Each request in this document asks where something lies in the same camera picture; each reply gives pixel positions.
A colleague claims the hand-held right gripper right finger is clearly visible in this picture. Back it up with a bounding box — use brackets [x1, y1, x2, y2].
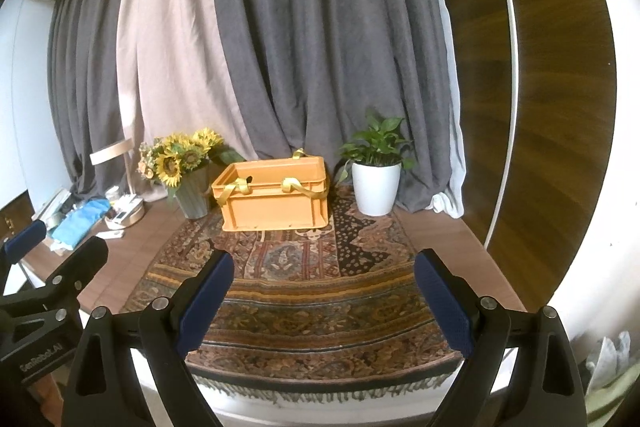
[414, 248, 586, 427]

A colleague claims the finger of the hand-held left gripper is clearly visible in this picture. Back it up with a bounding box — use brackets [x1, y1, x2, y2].
[0, 236, 109, 323]
[0, 221, 47, 280]

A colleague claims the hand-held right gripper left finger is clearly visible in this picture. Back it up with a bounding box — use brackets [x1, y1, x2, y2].
[60, 249, 236, 427]

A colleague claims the orange plastic crate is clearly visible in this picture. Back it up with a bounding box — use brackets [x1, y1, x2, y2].
[210, 148, 332, 233]

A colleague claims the wooden drawer cabinet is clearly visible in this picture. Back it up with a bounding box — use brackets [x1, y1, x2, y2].
[0, 189, 33, 240]

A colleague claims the blue cloth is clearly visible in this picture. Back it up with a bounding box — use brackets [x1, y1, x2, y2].
[51, 198, 112, 251]

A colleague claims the desk lamp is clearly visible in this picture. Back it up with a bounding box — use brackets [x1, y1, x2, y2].
[90, 139, 147, 229]

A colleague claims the patterned rug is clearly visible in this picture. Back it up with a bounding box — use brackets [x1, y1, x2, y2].
[120, 184, 463, 405]

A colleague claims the grey-green ribbed vase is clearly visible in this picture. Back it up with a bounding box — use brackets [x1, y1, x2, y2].
[175, 167, 212, 220]

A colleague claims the white sheer curtain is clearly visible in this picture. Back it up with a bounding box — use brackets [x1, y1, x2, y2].
[427, 0, 467, 220]

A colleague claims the white plant pot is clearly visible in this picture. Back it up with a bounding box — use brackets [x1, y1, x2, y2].
[351, 161, 402, 217]

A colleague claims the sunflower bouquet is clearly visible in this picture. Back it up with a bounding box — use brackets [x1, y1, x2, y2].
[137, 128, 246, 188]

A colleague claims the grey curtain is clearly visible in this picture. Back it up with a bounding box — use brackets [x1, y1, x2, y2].
[207, 0, 463, 215]
[47, 0, 156, 200]

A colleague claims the green potted plant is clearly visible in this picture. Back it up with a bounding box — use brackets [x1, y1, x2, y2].
[335, 109, 418, 185]

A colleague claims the white cloth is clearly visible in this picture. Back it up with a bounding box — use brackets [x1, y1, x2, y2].
[585, 331, 635, 388]

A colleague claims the green cloth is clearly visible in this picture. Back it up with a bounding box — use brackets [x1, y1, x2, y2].
[585, 372, 640, 427]

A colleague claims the beige curtain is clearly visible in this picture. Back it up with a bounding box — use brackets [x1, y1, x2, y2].
[116, 0, 261, 202]

